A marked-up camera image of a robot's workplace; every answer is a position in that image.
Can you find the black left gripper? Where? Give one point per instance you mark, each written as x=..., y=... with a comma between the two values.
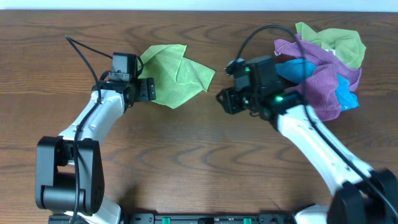
x=149, y=89

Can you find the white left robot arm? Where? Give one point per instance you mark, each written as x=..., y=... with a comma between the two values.
x=69, y=172

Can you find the light green cloth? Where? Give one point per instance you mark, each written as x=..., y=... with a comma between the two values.
x=177, y=78

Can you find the blue cloth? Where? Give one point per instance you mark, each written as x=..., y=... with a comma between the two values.
x=329, y=91

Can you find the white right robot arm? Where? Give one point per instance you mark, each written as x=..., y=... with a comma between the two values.
x=360, y=193

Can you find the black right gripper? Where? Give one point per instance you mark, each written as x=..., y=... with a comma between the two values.
x=229, y=96

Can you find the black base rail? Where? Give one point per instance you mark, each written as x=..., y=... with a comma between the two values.
x=264, y=218

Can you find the olive green cloth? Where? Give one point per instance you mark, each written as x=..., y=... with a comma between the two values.
x=346, y=44

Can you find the purple cloth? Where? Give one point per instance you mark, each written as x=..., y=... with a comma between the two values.
x=318, y=56

